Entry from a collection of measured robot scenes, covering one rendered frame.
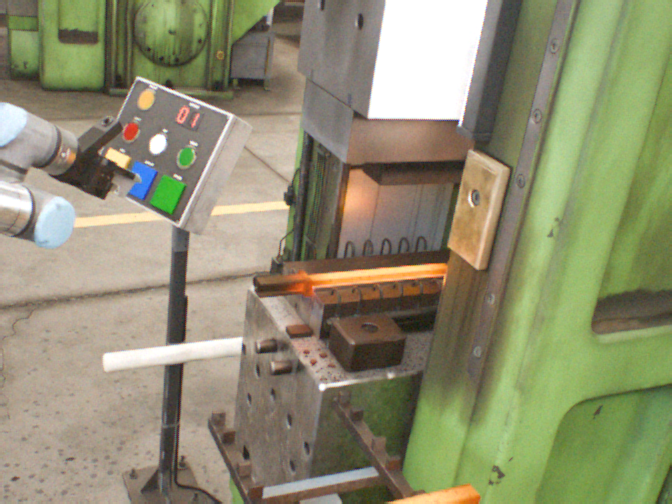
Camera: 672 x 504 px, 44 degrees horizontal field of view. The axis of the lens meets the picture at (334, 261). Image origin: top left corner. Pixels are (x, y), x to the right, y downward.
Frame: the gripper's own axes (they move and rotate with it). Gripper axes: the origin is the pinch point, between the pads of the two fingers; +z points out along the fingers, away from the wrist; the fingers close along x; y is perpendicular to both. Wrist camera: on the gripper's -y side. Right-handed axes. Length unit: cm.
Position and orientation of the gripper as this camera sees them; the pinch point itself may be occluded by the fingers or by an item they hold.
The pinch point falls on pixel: (137, 176)
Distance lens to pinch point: 183.7
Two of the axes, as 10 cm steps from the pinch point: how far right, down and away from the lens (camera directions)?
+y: -4.4, 9.0, 0.1
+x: 7.6, 3.7, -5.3
